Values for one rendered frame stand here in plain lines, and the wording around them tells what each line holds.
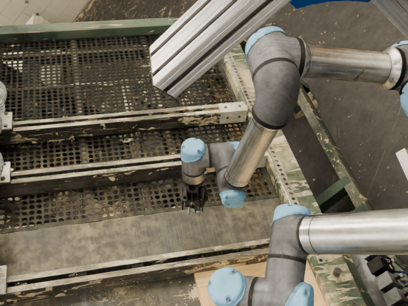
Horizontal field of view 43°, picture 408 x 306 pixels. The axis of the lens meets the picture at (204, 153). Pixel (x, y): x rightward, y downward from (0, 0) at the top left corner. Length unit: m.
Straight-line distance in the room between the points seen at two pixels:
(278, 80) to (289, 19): 2.74
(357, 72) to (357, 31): 2.08
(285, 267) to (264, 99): 0.44
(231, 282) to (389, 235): 0.31
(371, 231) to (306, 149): 2.41
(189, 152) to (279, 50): 0.44
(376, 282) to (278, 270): 0.94
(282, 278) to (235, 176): 0.52
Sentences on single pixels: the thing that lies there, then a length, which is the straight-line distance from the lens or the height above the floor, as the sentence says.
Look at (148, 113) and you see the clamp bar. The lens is 2.28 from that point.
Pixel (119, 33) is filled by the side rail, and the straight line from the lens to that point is 2.88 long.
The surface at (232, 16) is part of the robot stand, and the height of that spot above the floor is 2.03.
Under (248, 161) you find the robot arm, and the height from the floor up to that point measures 1.47.
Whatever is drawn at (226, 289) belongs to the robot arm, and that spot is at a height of 1.69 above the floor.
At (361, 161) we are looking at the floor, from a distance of 3.04.
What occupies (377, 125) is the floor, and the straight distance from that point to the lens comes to 3.08.
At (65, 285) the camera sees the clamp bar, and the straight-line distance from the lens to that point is 1.76.
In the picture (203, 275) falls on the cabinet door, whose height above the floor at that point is 1.19.
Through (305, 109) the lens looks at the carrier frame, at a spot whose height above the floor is 0.18.
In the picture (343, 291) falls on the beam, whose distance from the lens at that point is 1.85.
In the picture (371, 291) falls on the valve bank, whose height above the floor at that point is 0.74.
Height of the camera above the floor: 2.41
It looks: 37 degrees down
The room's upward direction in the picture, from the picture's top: 63 degrees counter-clockwise
